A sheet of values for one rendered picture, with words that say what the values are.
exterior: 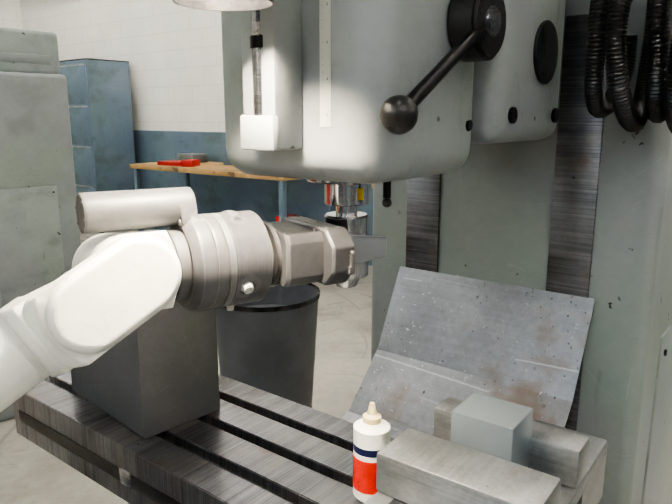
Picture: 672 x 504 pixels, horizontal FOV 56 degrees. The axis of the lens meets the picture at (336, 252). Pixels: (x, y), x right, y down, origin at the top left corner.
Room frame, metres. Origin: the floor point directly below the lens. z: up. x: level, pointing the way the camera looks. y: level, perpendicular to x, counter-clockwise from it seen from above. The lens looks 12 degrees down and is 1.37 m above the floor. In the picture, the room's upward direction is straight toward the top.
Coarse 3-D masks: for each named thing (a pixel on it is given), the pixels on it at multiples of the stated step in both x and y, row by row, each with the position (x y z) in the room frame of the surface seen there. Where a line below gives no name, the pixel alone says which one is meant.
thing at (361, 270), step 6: (348, 228) 0.63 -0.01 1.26; (354, 228) 0.63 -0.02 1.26; (360, 228) 0.63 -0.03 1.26; (366, 228) 0.64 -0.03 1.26; (354, 234) 0.63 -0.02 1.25; (360, 234) 0.63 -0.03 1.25; (366, 234) 0.64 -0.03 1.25; (360, 264) 0.63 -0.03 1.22; (366, 264) 0.64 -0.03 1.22; (360, 270) 0.63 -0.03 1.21; (366, 270) 0.64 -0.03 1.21; (354, 276) 0.63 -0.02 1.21; (360, 276) 0.63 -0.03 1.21
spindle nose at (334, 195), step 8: (328, 184) 0.64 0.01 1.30; (360, 184) 0.63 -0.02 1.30; (368, 184) 0.64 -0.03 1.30; (328, 192) 0.64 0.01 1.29; (336, 192) 0.63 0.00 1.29; (344, 192) 0.63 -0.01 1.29; (352, 192) 0.63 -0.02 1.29; (368, 192) 0.64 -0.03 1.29; (328, 200) 0.64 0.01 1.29; (336, 200) 0.63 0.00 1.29; (344, 200) 0.63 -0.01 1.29; (352, 200) 0.63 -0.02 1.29; (360, 200) 0.63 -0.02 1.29; (368, 200) 0.64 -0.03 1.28
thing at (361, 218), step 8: (328, 216) 0.64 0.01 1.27; (336, 216) 0.63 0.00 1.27; (344, 216) 0.63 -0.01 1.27; (352, 216) 0.63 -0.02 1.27; (360, 216) 0.63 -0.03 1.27; (368, 216) 0.64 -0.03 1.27; (336, 224) 0.63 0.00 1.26; (344, 224) 0.63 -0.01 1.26; (352, 224) 0.63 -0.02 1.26; (360, 224) 0.63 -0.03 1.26
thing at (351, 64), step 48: (336, 0) 0.54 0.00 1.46; (384, 0) 0.53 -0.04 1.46; (432, 0) 0.58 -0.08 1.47; (240, 48) 0.61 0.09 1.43; (336, 48) 0.54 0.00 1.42; (384, 48) 0.53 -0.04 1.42; (432, 48) 0.58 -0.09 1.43; (240, 96) 0.62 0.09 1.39; (336, 96) 0.54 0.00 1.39; (384, 96) 0.53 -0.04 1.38; (432, 96) 0.59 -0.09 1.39; (240, 144) 0.62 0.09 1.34; (336, 144) 0.54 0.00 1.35; (384, 144) 0.53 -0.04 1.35; (432, 144) 0.59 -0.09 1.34
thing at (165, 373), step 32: (160, 320) 0.76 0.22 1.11; (192, 320) 0.80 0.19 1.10; (128, 352) 0.76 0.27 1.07; (160, 352) 0.76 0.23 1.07; (192, 352) 0.79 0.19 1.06; (96, 384) 0.83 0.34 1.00; (128, 384) 0.76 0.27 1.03; (160, 384) 0.76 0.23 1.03; (192, 384) 0.79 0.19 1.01; (128, 416) 0.77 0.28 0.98; (160, 416) 0.76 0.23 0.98; (192, 416) 0.79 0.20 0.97
